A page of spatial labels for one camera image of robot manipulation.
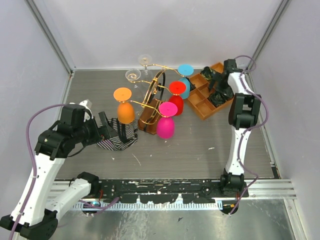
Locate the white slotted cable duct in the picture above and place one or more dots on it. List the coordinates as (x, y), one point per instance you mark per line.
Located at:
(175, 206)

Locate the clear wine glass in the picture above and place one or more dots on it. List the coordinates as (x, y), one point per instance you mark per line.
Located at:
(133, 76)
(145, 61)

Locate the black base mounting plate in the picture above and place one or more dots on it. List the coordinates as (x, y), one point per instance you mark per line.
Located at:
(160, 191)

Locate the dark fabric roll right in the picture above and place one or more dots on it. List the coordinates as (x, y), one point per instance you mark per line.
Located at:
(217, 98)

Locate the gold wire wine glass rack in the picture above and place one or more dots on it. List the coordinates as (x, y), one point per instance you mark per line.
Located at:
(149, 116)

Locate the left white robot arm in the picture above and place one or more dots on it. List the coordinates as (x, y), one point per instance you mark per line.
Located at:
(34, 218)

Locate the wooden compartment tray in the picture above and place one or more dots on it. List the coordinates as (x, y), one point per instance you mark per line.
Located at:
(198, 97)

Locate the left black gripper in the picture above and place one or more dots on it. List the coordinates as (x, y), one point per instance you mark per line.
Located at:
(97, 137)

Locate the dark fabric roll back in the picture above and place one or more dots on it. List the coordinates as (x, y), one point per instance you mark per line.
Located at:
(208, 73)

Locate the orange wine glass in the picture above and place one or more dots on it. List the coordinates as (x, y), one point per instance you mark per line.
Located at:
(125, 111)

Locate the red wine glass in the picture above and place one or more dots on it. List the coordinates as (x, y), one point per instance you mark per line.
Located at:
(177, 88)

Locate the blue wine glass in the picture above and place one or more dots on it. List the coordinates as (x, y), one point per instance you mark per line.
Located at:
(186, 70)

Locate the pink wine glass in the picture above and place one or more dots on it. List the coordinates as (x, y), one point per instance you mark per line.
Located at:
(166, 126)

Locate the striped black white cloth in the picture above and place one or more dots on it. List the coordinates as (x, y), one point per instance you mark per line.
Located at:
(127, 135)

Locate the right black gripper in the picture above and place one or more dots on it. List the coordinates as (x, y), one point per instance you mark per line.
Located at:
(218, 78)

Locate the dark fabric roll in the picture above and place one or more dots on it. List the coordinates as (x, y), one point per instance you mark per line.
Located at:
(217, 98)
(208, 73)

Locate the clear wine glass front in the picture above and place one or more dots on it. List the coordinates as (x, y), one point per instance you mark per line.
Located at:
(133, 76)

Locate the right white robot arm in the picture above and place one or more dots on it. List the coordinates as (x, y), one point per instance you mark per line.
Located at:
(243, 117)

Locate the clear wine glass back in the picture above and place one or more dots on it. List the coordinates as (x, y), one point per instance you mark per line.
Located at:
(145, 61)

